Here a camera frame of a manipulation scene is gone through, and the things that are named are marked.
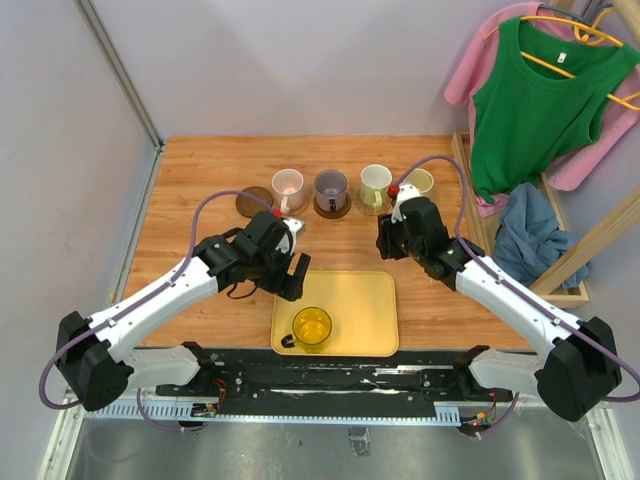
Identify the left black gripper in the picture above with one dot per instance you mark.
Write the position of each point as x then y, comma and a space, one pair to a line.
287, 286

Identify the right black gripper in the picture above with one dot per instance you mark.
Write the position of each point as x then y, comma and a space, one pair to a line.
385, 240

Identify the yellow transparent cup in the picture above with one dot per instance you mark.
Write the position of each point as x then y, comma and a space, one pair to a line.
311, 331

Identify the woven rattan coaster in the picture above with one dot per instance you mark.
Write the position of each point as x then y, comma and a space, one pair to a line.
362, 207
294, 212

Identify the white cup green handle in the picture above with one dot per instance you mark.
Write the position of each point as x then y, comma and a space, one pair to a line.
375, 181

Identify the cream plastic cup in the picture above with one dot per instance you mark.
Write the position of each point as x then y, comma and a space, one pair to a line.
421, 179

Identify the purple plastic cup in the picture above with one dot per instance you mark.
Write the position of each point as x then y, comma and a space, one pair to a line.
330, 190

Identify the dark wooden coaster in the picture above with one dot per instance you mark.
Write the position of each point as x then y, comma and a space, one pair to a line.
253, 200
333, 214

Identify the pink plastic cup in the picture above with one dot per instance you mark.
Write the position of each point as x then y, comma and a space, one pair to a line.
289, 189

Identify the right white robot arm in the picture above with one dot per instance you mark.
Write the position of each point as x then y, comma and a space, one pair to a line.
572, 366

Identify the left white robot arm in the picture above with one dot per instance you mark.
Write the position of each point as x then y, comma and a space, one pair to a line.
98, 355

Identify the yellow plastic tray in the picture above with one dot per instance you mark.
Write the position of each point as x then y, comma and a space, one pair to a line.
361, 306

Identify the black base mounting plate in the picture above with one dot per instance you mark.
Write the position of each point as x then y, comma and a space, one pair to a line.
258, 384

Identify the blue crumpled cloth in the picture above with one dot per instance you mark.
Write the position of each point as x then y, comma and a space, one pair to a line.
529, 239

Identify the green tank top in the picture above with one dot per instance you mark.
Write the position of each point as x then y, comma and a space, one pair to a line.
544, 98

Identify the pink t-shirt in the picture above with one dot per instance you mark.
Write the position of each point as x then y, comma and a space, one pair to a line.
568, 171

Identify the yellow clothes hanger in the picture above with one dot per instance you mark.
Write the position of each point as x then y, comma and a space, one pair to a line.
586, 35

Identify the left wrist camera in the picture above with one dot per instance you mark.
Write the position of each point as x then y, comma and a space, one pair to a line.
285, 233

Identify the aluminium rail frame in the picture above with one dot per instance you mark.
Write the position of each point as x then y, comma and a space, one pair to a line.
473, 420

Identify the aluminium corner post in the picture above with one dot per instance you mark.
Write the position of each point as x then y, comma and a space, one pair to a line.
99, 33

